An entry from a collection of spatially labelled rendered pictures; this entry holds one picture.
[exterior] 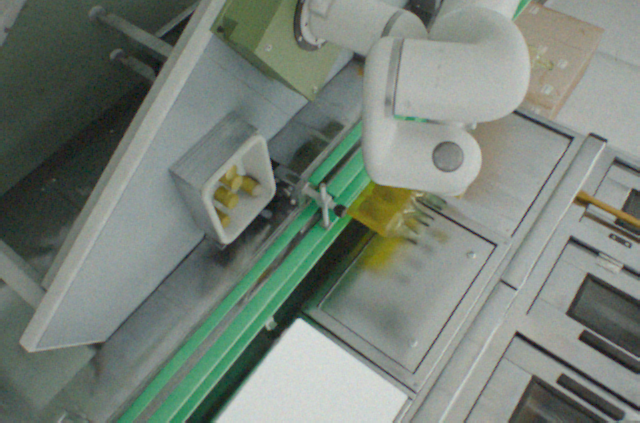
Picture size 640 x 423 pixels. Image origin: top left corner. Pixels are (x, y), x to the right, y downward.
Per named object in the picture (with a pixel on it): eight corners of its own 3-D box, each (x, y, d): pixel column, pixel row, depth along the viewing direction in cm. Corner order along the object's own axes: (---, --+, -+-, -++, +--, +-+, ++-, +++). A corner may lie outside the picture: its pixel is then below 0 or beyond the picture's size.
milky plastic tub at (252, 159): (197, 228, 120) (226, 249, 116) (168, 169, 101) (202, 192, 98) (249, 175, 127) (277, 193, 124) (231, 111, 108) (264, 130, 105)
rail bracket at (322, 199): (298, 214, 129) (341, 242, 124) (292, 174, 115) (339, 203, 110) (306, 206, 130) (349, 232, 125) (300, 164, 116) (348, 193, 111)
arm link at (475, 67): (412, 7, 69) (409, -21, 55) (522, 16, 66) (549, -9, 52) (398, 114, 71) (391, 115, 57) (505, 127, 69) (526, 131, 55)
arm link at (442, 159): (484, 82, 75) (378, 71, 78) (512, 37, 54) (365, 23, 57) (468, 198, 75) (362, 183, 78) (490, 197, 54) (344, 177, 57)
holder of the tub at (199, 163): (202, 238, 124) (227, 255, 121) (168, 168, 101) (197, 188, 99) (251, 187, 131) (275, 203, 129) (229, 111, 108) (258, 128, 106)
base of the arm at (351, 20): (283, 9, 89) (360, 41, 83) (322, -53, 90) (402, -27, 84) (314, 55, 103) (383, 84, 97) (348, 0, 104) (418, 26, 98)
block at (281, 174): (275, 196, 130) (297, 211, 127) (269, 173, 122) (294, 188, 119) (284, 186, 131) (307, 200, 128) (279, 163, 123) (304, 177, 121)
